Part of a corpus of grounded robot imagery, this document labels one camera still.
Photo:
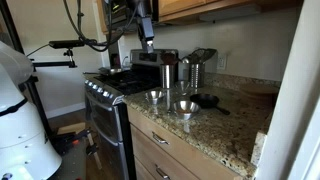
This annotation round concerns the metal ladle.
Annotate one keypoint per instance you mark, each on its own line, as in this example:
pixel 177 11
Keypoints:
pixel 186 60

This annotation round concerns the steel over-range microwave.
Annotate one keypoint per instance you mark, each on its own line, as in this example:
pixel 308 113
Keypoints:
pixel 115 13

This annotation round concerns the brown food pieces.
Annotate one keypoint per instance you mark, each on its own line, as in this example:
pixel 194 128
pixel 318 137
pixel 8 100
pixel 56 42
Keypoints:
pixel 185 110

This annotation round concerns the base cabinet with drawers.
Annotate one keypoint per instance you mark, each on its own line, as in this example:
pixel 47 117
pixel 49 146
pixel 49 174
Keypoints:
pixel 186 156

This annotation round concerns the black orange bar clamp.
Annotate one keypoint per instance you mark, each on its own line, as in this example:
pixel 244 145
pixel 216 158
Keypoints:
pixel 66 141
pixel 90 148

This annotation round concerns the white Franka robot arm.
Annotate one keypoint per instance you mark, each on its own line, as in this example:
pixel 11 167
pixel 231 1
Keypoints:
pixel 23 140

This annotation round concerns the slotted wooden spoon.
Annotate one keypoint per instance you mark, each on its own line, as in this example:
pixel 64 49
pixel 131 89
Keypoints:
pixel 169 58

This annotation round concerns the small steel bowl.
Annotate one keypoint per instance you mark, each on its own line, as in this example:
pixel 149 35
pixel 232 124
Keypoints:
pixel 155 97

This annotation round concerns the white wall outlet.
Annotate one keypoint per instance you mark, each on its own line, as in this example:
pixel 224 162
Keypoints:
pixel 222 61

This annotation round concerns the robot mounting table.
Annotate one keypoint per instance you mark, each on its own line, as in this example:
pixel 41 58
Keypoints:
pixel 71 163

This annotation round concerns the conical steel bowl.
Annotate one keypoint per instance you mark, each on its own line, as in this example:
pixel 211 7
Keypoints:
pixel 182 87

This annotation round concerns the steel frying pan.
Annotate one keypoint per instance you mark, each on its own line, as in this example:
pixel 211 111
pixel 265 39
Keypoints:
pixel 113 71

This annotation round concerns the large steel bowl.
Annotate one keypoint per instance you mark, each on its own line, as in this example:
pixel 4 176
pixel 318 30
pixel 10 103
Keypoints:
pixel 186 116

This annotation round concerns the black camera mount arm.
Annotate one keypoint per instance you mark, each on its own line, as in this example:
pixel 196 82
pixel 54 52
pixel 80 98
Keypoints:
pixel 53 63

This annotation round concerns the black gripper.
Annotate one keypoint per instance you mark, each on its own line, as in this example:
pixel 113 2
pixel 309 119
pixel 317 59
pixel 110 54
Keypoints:
pixel 146 29

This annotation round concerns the black stereo camera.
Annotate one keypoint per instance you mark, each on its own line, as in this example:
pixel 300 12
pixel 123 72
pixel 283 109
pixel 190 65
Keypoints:
pixel 66 44

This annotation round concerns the stainless steel gas stove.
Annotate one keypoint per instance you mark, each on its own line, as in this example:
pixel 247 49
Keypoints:
pixel 106 123

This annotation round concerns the perforated steel utensil holder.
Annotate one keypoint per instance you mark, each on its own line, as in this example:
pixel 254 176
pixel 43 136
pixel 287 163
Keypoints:
pixel 196 75
pixel 167 76

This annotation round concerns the black measuring cup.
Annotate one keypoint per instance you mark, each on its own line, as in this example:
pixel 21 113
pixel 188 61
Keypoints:
pixel 204 100

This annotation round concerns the wooden upper cabinet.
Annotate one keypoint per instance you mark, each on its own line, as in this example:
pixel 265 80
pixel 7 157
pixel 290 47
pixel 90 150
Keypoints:
pixel 180 5

